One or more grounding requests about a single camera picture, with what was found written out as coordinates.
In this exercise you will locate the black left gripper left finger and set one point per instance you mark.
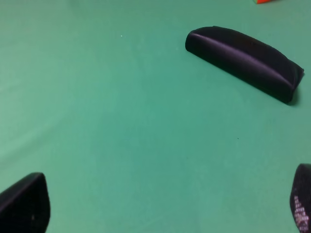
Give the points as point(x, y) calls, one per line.
point(25, 206)

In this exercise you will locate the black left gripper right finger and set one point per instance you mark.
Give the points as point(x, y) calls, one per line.
point(300, 198)

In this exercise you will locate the black glasses case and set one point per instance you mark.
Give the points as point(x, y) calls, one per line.
point(248, 59)

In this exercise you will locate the multicoloured puzzle cube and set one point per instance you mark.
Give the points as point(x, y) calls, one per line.
point(262, 1)

